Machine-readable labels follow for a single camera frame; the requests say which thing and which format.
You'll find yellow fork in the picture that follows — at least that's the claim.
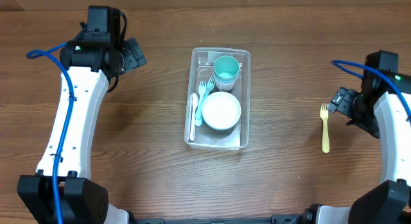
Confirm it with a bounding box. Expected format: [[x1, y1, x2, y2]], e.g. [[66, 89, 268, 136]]
[[320, 103, 330, 153]]

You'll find white spoon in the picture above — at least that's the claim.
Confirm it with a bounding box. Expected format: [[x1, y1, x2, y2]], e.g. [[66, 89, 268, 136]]
[[189, 93, 198, 141]]

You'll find pale blue fork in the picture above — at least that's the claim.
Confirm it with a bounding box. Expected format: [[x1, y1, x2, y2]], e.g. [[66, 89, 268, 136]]
[[198, 76, 215, 121], [195, 81, 207, 126]]

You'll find blue cup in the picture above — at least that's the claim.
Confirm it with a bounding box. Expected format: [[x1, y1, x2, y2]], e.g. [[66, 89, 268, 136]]
[[214, 75, 238, 84]]

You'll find green cup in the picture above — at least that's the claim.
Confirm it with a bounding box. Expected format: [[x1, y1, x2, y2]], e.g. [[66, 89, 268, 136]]
[[214, 56, 240, 81]]

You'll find pink cup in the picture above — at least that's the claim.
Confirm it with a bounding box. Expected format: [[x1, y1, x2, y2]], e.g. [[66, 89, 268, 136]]
[[215, 82, 235, 92]]

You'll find white bowl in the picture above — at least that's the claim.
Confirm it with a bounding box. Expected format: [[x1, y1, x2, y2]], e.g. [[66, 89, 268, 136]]
[[202, 92, 241, 127]]

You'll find light blue bowl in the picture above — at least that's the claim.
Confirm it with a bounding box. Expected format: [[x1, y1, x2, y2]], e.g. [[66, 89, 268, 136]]
[[208, 125, 236, 131]]

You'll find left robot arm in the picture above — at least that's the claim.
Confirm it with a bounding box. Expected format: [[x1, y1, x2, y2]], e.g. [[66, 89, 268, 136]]
[[17, 38, 146, 223]]

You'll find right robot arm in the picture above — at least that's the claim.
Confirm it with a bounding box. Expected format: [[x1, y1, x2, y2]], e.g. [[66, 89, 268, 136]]
[[301, 69, 410, 223]]

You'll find clear plastic container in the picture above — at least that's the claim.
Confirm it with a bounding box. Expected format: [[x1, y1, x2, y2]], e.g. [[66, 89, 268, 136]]
[[184, 47, 251, 150]]

